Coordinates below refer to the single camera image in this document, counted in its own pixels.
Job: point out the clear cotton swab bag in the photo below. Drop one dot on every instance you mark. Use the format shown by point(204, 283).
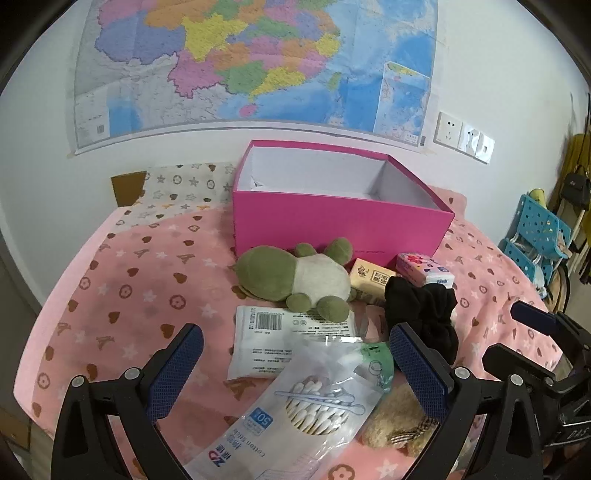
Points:
point(295, 415)

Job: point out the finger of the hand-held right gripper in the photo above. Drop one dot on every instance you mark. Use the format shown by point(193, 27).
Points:
point(531, 316)
point(512, 360)

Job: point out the green and white packet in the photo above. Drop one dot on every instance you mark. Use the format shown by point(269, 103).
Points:
point(376, 364)

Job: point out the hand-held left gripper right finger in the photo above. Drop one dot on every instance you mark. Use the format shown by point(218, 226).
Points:
point(418, 369)

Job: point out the green and cream plush toy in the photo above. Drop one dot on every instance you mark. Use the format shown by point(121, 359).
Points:
point(268, 272)

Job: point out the white wall socket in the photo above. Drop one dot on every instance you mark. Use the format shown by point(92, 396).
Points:
point(468, 138)
point(448, 129)
point(485, 147)

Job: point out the pink printed blanket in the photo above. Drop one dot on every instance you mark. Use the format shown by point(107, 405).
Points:
point(138, 286)

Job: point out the orange yellow tissue pack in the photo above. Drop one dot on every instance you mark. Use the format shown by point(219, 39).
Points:
point(369, 277)

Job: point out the colourful wall map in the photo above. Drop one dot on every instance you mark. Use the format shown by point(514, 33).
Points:
point(231, 55)

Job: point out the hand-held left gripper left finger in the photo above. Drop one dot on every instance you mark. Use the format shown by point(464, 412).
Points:
point(178, 369)

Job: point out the pink cardboard box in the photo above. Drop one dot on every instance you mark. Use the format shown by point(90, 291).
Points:
point(332, 221)

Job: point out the cream printed pillow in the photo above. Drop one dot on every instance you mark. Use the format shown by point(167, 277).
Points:
point(184, 189)

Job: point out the blue plastic rack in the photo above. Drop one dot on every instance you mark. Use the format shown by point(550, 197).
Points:
point(535, 226)

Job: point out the white barcode wipes packet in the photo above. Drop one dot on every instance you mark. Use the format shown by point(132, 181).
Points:
point(268, 341)

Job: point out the black scrunchie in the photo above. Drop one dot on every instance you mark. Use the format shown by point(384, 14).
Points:
point(425, 309)

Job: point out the floral print tissue pack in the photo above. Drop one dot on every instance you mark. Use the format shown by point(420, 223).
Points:
point(420, 267)

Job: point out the brown headboard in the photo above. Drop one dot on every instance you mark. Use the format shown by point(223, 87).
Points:
point(127, 187)

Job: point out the black handbag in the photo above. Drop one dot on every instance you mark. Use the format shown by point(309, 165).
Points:
point(577, 189)

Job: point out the yellow hanging garment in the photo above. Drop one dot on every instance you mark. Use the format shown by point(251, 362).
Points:
point(577, 152)

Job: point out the beige plush bear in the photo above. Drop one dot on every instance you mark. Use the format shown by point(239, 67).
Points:
point(392, 415)

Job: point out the pink packet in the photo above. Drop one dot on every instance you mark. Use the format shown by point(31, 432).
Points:
point(369, 325)

